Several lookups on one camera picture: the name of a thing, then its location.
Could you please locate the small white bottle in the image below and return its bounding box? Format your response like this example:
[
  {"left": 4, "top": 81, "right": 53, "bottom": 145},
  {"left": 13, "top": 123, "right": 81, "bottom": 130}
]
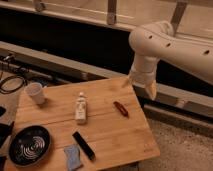
[{"left": 75, "top": 92, "right": 87, "bottom": 124}]

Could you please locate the dark patterned ceramic bowl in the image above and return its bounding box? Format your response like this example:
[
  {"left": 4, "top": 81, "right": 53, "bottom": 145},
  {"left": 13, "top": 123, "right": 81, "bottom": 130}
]
[{"left": 8, "top": 125, "right": 51, "bottom": 167}]

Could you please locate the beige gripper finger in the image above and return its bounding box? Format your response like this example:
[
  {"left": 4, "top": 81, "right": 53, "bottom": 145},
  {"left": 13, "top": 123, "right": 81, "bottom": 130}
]
[
  {"left": 122, "top": 75, "right": 133, "bottom": 87},
  {"left": 145, "top": 81, "right": 157, "bottom": 100}
]

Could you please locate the blue sponge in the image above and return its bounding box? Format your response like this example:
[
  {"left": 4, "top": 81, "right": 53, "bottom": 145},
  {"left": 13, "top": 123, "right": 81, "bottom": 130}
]
[{"left": 64, "top": 144, "right": 82, "bottom": 171}]

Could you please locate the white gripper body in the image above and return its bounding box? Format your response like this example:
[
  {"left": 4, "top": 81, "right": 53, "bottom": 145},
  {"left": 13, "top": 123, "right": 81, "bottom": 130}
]
[{"left": 129, "top": 55, "right": 158, "bottom": 85}]

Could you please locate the black cable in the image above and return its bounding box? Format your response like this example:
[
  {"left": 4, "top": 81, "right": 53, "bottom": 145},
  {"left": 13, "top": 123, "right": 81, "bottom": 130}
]
[{"left": 0, "top": 54, "right": 31, "bottom": 95}]

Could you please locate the wooden board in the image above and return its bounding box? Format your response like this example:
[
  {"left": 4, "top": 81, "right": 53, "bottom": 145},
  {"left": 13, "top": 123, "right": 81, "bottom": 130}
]
[{"left": 4, "top": 77, "right": 160, "bottom": 171}]

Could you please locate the black rectangular bar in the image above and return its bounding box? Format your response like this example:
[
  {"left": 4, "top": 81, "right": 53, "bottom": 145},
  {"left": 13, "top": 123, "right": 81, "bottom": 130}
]
[{"left": 73, "top": 132, "right": 96, "bottom": 161}]

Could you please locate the black object at left edge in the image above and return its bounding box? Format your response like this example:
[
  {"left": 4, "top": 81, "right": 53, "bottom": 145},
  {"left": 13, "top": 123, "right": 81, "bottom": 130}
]
[{"left": 0, "top": 106, "right": 14, "bottom": 171}]

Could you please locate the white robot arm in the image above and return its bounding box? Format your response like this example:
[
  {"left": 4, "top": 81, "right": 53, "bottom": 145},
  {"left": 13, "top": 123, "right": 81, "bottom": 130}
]
[{"left": 129, "top": 21, "right": 213, "bottom": 100}]

